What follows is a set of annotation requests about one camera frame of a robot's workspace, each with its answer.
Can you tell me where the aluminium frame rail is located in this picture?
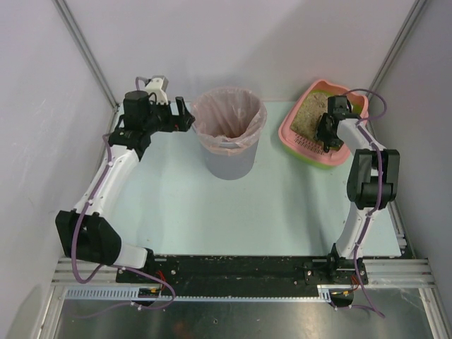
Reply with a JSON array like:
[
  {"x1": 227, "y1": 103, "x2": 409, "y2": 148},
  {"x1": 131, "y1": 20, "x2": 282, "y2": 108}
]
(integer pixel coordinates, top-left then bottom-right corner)
[{"x1": 52, "y1": 256, "x2": 435, "y2": 303}]

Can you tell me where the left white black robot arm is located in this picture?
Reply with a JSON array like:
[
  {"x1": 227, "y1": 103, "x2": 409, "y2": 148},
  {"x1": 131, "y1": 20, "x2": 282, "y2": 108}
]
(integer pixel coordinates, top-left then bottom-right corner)
[{"x1": 55, "y1": 90, "x2": 195, "y2": 269}]

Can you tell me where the beige cat litter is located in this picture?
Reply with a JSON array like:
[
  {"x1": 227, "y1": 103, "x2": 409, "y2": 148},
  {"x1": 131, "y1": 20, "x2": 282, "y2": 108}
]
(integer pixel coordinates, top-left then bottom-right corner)
[{"x1": 290, "y1": 90, "x2": 331, "y2": 147}]

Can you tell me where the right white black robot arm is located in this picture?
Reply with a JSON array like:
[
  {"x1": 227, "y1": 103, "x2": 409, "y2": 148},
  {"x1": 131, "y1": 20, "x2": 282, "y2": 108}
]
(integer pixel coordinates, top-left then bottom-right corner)
[{"x1": 315, "y1": 95, "x2": 400, "y2": 284}]

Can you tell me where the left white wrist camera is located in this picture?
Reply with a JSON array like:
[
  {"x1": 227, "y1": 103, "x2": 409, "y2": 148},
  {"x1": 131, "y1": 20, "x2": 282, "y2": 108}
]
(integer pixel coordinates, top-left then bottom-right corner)
[{"x1": 145, "y1": 76, "x2": 168, "y2": 93}]

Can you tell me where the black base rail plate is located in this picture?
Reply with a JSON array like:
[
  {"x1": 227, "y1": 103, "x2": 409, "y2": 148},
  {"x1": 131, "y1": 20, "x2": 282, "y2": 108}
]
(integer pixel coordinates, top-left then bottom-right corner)
[{"x1": 116, "y1": 254, "x2": 357, "y2": 307}]

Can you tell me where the pink green litter box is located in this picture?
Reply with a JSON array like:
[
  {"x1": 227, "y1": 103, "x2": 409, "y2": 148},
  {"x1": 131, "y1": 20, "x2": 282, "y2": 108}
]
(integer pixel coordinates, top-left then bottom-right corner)
[{"x1": 278, "y1": 80, "x2": 350, "y2": 168}]

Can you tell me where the grey trash bucket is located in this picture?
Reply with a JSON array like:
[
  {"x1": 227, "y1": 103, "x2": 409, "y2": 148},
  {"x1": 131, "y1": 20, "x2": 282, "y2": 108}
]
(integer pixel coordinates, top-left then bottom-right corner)
[{"x1": 194, "y1": 121, "x2": 265, "y2": 180}]

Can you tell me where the pink plastic bin liner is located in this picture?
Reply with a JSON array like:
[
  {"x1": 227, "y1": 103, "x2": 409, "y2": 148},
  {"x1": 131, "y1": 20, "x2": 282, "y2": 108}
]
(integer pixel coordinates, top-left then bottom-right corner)
[{"x1": 190, "y1": 87, "x2": 268, "y2": 156}]

